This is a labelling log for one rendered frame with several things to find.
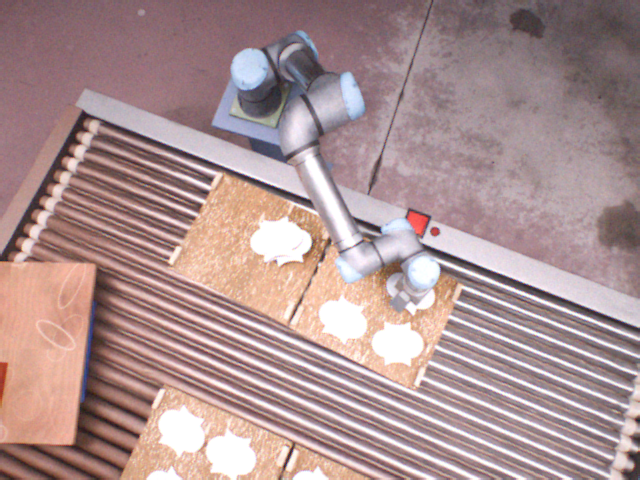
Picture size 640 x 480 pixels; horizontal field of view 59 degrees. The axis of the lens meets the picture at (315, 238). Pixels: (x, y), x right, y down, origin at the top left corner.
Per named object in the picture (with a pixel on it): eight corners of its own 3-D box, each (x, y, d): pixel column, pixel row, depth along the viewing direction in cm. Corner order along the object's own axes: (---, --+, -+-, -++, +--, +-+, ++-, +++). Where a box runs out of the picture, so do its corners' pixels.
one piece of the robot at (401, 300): (384, 290, 151) (380, 299, 167) (410, 313, 150) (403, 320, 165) (414, 258, 153) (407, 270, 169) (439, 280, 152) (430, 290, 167)
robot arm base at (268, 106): (246, 73, 196) (240, 58, 187) (287, 83, 194) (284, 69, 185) (232, 113, 194) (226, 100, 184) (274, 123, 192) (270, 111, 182)
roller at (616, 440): (50, 197, 190) (43, 192, 185) (633, 439, 163) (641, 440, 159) (43, 210, 189) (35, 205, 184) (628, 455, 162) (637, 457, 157)
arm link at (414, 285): (430, 246, 141) (447, 276, 139) (424, 256, 151) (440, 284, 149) (402, 260, 140) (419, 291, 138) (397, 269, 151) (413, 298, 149)
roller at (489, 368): (58, 184, 191) (51, 178, 186) (637, 422, 164) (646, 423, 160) (50, 196, 190) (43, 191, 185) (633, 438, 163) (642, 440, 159)
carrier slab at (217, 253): (222, 172, 185) (221, 171, 183) (337, 224, 179) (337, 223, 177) (169, 268, 177) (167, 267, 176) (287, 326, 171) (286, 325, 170)
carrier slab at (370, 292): (340, 227, 178) (340, 225, 177) (462, 284, 172) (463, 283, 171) (289, 328, 171) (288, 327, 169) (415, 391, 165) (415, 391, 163)
